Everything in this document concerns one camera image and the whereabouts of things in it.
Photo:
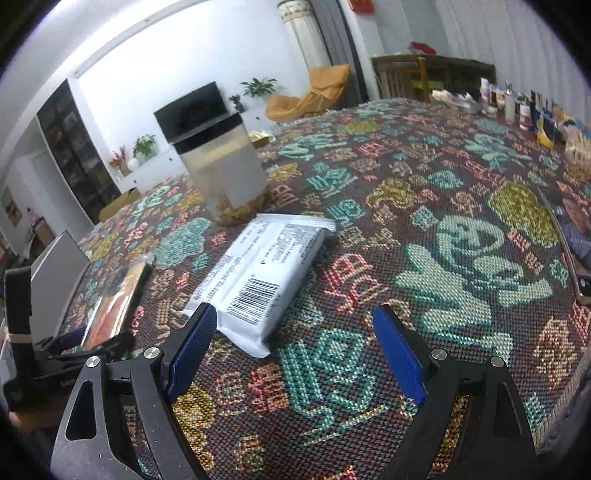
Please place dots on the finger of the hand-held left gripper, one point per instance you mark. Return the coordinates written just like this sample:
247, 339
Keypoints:
115, 344
64, 340

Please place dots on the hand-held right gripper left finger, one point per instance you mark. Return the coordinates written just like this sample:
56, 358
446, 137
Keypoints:
191, 355

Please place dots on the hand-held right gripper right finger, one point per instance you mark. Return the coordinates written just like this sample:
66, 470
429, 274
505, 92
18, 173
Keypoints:
399, 355

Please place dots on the brown clear packet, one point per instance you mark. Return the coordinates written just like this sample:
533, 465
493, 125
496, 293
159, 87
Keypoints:
115, 300

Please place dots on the white storage box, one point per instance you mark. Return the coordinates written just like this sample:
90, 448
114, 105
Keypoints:
55, 277

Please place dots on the white plastic packet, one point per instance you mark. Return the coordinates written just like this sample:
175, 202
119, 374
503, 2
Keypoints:
263, 277

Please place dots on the patterned woven blanket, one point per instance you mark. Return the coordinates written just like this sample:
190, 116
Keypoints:
392, 230

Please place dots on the cardboard box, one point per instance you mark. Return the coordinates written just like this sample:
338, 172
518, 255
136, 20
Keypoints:
117, 204

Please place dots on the white round vase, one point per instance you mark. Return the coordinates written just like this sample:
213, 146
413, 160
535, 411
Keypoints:
134, 165

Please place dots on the red flower bouquet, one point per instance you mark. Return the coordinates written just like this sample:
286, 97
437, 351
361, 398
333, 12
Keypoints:
119, 161

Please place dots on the clear jar with black lid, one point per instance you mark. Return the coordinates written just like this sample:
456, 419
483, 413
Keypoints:
221, 175

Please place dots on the black glass display cabinet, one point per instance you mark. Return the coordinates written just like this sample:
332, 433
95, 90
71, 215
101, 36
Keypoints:
78, 152

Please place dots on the bushy green potted plant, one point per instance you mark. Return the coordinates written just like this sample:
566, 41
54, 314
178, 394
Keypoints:
145, 146

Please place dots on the smartphone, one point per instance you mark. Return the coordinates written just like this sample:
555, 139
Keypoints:
572, 230

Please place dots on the yellow box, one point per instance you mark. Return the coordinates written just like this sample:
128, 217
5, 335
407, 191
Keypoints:
261, 138

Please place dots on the black television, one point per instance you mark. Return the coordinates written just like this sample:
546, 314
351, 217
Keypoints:
191, 113

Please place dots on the small green potted plant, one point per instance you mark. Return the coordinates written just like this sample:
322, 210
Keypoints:
236, 102

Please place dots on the basket with cloths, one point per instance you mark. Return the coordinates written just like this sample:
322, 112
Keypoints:
457, 100

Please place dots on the row of bottles and boxes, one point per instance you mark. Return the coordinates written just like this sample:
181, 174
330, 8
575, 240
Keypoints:
540, 120

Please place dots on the large green potted plant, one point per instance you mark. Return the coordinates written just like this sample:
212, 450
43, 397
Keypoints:
258, 87

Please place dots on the orange rocking chair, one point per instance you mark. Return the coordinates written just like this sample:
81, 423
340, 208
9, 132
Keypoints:
314, 92

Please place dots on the yellow-green wooden chair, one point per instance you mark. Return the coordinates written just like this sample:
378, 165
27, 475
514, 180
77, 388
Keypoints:
422, 78

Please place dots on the dark wooden desk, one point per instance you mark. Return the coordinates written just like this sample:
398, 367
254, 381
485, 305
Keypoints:
461, 74

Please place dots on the red item on desk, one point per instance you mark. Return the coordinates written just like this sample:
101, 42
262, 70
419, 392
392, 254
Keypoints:
422, 47

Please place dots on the grey curtain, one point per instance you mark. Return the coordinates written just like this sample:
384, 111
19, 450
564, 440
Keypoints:
346, 41

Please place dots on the white standing air conditioner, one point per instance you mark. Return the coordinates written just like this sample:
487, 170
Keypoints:
307, 32

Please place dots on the white curtain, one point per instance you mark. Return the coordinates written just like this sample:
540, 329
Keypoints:
508, 37

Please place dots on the framed wall picture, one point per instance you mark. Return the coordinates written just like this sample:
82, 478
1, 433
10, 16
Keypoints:
11, 207

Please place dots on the red wall decoration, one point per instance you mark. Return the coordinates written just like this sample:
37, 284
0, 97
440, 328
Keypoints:
362, 5

